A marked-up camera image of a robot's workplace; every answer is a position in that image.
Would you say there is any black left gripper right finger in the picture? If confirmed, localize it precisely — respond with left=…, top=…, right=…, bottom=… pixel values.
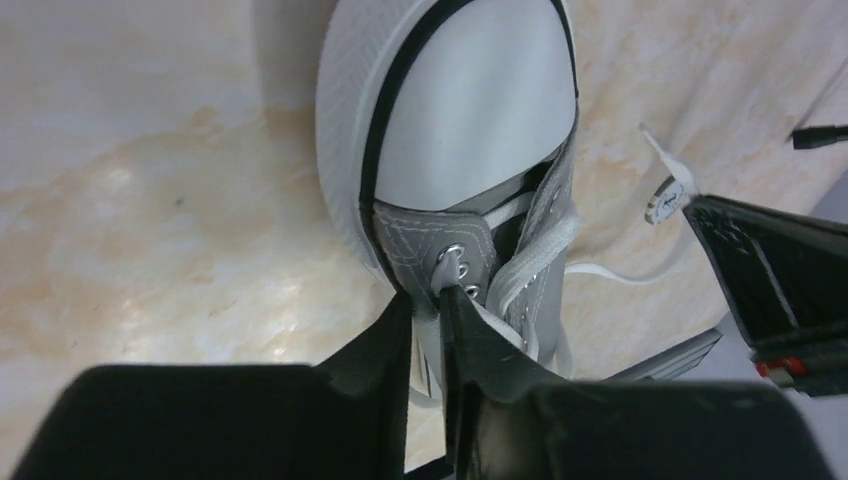
left=439, top=286, right=832, bottom=479

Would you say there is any small round white token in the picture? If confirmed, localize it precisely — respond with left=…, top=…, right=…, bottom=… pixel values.
left=644, top=176, right=687, bottom=225

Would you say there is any grey canvas sneaker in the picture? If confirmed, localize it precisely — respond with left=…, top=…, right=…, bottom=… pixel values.
left=316, top=1, right=579, bottom=408

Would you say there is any white shoelace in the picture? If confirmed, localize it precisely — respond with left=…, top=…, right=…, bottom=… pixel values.
left=474, top=139, right=695, bottom=379

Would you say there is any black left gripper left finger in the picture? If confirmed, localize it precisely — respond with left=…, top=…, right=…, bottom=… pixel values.
left=13, top=293, right=412, bottom=479

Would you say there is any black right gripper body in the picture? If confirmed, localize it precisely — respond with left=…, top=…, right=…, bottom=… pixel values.
left=683, top=195, right=847, bottom=397

